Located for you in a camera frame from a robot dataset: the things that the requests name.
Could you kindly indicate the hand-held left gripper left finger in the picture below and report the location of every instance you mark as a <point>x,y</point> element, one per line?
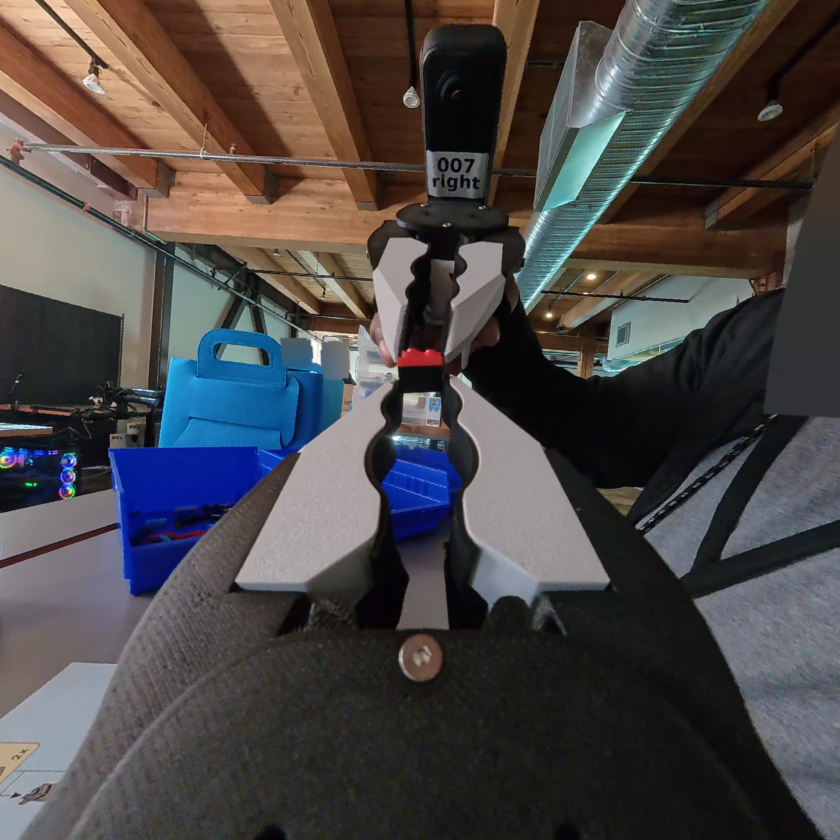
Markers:
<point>308,518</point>

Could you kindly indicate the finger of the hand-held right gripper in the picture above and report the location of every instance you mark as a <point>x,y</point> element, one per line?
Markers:
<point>392,295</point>
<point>482,289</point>

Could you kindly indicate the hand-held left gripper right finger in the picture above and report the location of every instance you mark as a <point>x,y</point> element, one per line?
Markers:
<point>531,518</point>

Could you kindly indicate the black and red brick piece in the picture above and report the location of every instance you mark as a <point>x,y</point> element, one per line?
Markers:
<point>418,374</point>

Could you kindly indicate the blue plastic bin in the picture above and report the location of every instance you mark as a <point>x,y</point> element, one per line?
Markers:
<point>184,472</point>
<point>420,485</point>

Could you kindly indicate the grey desk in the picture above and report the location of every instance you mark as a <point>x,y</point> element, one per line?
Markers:
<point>65,590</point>

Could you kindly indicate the person's right hand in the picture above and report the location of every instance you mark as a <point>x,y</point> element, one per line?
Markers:
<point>489,336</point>

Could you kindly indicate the hanging ceiling spot lamp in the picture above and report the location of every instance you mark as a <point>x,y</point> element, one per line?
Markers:
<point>94,77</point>
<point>411,97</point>
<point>769,108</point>

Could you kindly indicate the clear plastic storage rack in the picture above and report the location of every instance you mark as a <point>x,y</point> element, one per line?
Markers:
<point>367,354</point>

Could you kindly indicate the pile of loose bricks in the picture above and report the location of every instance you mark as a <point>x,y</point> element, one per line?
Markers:
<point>177,525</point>

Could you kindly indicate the blue felt bag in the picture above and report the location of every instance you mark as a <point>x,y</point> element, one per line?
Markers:
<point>229,394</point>

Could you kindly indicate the metal ceiling pipe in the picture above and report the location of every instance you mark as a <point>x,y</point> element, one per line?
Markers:
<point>262,161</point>

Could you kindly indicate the computer tower with rgb fans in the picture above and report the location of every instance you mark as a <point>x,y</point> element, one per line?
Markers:
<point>39,472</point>

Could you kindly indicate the person's grey shirt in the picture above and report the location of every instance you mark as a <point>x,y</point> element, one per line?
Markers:
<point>774,656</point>

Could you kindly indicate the wooden-edged work table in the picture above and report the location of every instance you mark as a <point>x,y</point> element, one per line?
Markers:
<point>26,430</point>

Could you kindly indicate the brick instruction booklet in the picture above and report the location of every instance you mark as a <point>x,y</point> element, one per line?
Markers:
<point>39,754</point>

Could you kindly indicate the silver ventilation duct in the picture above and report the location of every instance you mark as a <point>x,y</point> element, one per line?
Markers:
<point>623,131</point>

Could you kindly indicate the large black wall panel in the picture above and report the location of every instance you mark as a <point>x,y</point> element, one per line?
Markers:
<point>59,341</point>

